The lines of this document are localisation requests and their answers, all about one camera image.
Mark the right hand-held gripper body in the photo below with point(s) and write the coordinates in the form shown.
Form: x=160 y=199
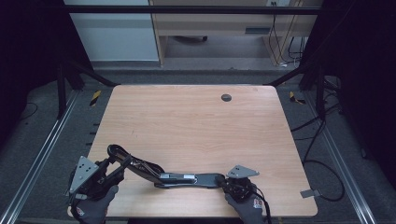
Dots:
x=241 y=189

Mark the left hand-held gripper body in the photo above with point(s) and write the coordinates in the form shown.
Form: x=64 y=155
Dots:
x=83 y=172

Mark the person's left hand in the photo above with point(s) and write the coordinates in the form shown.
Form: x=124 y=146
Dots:
x=93 y=210

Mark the grey tape piece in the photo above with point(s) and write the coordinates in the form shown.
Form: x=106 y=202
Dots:
x=309 y=193

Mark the grey round grommet cap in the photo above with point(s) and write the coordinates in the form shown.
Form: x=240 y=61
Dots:
x=226 y=97

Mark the white cabinet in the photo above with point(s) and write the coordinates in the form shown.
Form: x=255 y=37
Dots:
x=115 y=37

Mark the black curtain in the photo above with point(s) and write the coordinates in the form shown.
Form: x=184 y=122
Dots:
x=28 y=46
x=364 y=62

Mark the light wooden desk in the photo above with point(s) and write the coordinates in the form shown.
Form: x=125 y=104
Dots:
x=211 y=23

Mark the aluminium floor rail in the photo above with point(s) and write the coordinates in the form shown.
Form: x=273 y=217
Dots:
x=46 y=146
x=339 y=155

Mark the black metal frame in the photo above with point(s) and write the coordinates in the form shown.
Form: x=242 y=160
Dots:
x=186 y=9

